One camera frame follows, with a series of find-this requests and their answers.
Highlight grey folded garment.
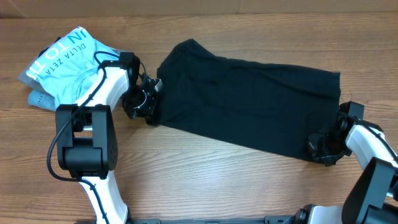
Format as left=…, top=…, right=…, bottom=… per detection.
left=17, top=48, right=131, bottom=93

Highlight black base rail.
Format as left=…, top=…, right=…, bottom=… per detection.
left=128, top=215, right=290, bottom=224

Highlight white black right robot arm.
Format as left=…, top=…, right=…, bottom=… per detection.
left=285, top=124, right=397, bottom=224

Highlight black t-shirt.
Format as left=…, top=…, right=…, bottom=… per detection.
left=150, top=39, right=341, bottom=161

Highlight blue denim folded jeans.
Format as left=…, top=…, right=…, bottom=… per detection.
left=27, top=90, right=56, bottom=111

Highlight light blue printed t-shirt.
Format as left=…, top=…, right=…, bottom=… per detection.
left=26, top=27, right=119, bottom=109

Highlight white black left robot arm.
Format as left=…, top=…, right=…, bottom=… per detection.
left=47, top=59, right=162, bottom=223

